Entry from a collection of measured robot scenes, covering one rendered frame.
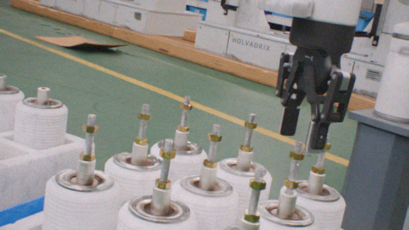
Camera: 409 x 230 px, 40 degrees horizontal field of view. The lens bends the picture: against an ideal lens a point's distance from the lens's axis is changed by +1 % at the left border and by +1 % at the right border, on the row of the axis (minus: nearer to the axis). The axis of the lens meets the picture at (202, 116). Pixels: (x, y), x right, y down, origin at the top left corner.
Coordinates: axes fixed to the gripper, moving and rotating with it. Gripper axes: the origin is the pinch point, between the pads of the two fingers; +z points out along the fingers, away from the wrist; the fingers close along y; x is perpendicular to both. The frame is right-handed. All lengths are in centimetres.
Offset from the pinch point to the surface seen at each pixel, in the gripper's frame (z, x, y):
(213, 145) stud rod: 4.8, 7.7, 8.6
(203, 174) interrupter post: 9.1, 8.6, 8.4
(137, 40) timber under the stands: 33, -63, 337
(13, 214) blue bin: 25, 31, 31
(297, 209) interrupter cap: 10.7, -2.3, 0.8
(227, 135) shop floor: 36, -45, 118
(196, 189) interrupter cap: 10.7, 9.8, 7.2
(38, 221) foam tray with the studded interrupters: 18.1, 29.3, 13.1
